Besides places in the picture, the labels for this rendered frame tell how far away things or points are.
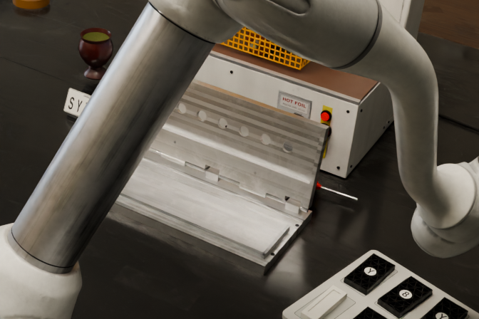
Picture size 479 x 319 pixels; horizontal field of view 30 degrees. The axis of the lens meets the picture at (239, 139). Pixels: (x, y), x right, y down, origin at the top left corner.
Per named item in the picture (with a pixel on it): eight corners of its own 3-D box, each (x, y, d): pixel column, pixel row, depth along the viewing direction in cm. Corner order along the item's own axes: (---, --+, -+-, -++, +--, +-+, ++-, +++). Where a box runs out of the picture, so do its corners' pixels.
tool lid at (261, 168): (133, 60, 185) (137, 59, 186) (122, 143, 192) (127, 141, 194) (326, 128, 169) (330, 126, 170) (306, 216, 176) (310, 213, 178)
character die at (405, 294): (376, 303, 159) (378, 298, 158) (410, 280, 165) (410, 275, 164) (398, 318, 156) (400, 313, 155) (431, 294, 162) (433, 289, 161)
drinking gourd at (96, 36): (120, 76, 222) (120, 36, 216) (91, 86, 217) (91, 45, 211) (100, 63, 227) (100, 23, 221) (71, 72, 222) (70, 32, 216)
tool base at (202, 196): (71, 193, 180) (70, 178, 178) (130, 147, 196) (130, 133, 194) (263, 275, 164) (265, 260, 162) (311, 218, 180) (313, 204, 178)
